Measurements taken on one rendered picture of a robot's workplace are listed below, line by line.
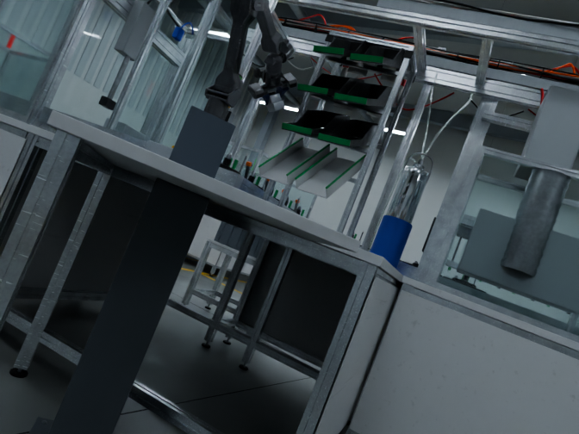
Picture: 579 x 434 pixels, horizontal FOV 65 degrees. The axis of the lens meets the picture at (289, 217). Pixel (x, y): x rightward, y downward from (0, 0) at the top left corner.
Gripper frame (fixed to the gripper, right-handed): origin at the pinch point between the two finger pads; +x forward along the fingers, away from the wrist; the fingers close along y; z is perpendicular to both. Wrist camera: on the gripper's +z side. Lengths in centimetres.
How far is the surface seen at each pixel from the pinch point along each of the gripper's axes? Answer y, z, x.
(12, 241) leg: 91, -55, -36
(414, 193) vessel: -67, -34, 59
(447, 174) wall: -756, 318, 738
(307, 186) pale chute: 7.1, -38.4, 9.7
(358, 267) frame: 15, -77, 2
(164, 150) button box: 45.7, -2.7, 6.3
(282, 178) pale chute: 12.9, -30.8, 10.2
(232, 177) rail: 29.3, -23.7, 8.4
